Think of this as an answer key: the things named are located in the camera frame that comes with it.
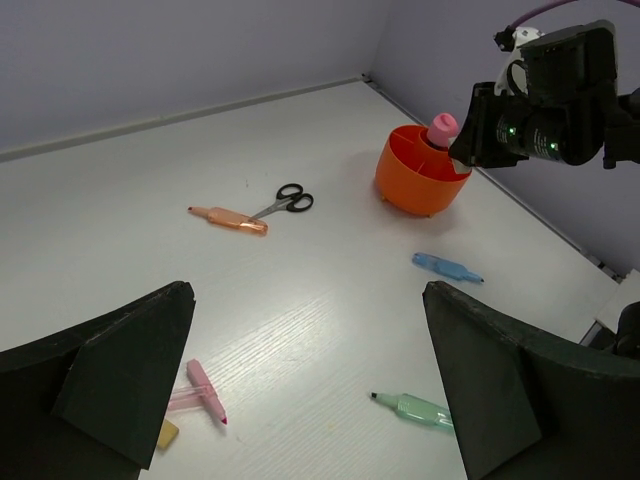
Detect green highlighter pen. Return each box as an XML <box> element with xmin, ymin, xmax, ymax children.
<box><xmin>370</xmin><ymin>392</ymin><xmax>454</xmax><ymax>434</ymax></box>

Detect grey eraser block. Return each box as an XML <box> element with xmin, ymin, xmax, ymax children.
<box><xmin>156</xmin><ymin>419</ymin><xmax>179</xmax><ymax>450</ymax></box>

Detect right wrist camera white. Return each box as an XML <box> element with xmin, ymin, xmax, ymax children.
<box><xmin>494</xmin><ymin>26</ymin><xmax>545</xmax><ymax>96</ymax></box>

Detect pink capped glue bottle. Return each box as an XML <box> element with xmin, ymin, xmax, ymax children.
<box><xmin>426</xmin><ymin>113</ymin><xmax>459</xmax><ymax>150</ymax></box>

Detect pink highlighter pen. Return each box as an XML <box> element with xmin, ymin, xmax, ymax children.
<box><xmin>167</xmin><ymin>359</ymin><xmax>228</xmax><ymax>425</ymax></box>

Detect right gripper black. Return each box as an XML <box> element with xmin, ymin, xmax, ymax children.
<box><xmin>449</xmin><ymin>20</ymin><xmax>639</xmax><ymax>175</ymax></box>

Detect orange highlighter pen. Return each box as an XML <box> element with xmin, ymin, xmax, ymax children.
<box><xmin>187</xmin><ymin>206</ymin><xmax>268</xmax><ymax>236</ymax></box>

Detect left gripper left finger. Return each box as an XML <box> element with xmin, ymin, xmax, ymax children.
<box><xmin>1</xmin><ymin>281</ymin><xmax>196</xmax><ymax>479</ymax></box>

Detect black handled scissors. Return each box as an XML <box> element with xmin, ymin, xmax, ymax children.
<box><xmin>250</xmin><ymin>183</ymin><xmax>314</xmax><ymax>220</ymax></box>

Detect orange round organizer container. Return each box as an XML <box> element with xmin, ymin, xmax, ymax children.
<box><xmin>374</xmin><ymin>125</ymin><xmax>471</xmax><ymax>217</ymax></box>

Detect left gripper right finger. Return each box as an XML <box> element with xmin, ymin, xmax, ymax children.
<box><xmin>423</xmin><ymin>281</ymin><xmax>639</xmax><ymax>479</ymax></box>

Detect blue highlighter pen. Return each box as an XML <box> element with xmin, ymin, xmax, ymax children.
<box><xmin>411</xmin><ymin>252</ymin><xmax>484</xmax><ymax>284</ymax></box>

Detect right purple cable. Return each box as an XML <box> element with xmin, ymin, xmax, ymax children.
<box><xmin>509</xmin><ymin>0</ymin><xmax>581</xmax><ymax>31</ymax></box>

